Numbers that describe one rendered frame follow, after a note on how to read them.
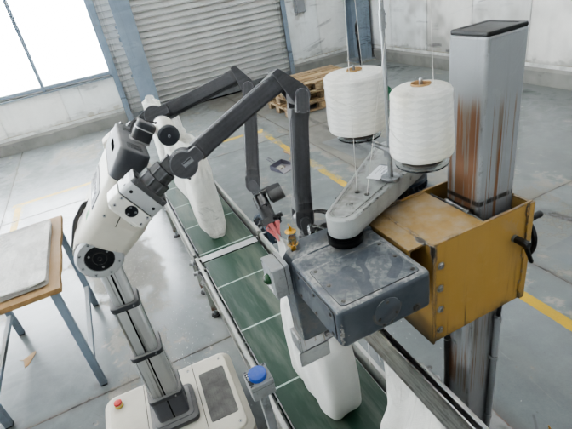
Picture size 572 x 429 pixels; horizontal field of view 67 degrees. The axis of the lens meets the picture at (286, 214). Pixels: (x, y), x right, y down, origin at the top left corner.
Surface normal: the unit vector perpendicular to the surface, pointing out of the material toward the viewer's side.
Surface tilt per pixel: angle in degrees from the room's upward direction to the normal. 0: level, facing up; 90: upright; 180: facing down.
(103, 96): 90
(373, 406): 0
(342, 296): 0
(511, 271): 90
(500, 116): 90
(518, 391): 0
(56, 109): 90
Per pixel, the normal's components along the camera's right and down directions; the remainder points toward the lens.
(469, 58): -0.89, 0.34
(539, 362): -0.17, -0.86
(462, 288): 0.42, 0.39
